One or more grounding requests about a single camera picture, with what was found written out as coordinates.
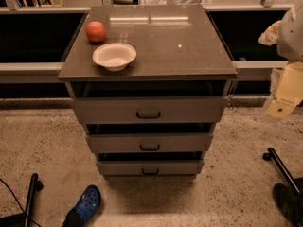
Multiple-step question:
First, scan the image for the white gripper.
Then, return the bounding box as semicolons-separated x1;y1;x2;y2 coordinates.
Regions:
258;21;303;120

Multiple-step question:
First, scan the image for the grey drawer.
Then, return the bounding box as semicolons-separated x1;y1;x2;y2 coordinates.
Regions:
71;97;226;124
97;160;204;176
86;133;213;153

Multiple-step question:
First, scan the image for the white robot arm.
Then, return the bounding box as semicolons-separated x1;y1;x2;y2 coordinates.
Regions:
258;0;303;120

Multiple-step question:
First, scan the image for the grey drawer cabinet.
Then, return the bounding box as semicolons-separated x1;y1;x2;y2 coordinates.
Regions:
58;4;239;183

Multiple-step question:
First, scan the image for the grey top drawer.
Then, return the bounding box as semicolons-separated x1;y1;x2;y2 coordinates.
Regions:
71;97;226;124

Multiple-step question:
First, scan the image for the grey bottom drawer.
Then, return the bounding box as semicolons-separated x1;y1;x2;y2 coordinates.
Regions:
97;160;204;176

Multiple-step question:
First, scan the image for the black chair leg right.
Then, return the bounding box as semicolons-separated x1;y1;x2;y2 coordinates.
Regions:
262;148;302;195

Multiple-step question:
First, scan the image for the black chair leg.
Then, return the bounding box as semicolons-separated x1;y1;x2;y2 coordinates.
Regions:
0;173;44;227
262;148;302;195

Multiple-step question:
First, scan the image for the black shoe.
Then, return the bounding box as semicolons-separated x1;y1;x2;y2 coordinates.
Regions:
273;183;303;227

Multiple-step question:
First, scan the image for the white paper bowl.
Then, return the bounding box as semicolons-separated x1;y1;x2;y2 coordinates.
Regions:
92;43;136;72

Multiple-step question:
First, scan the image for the red apple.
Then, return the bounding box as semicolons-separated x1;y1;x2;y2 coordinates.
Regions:
85;22;106;43

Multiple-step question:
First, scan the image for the blue clog shoe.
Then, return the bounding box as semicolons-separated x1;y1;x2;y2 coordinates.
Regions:
62;185;101;227

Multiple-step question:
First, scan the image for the black chair leg left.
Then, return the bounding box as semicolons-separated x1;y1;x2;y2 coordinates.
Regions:
0;173;44;227

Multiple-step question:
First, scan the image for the black cable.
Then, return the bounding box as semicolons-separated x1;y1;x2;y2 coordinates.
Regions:
0;178;42;227

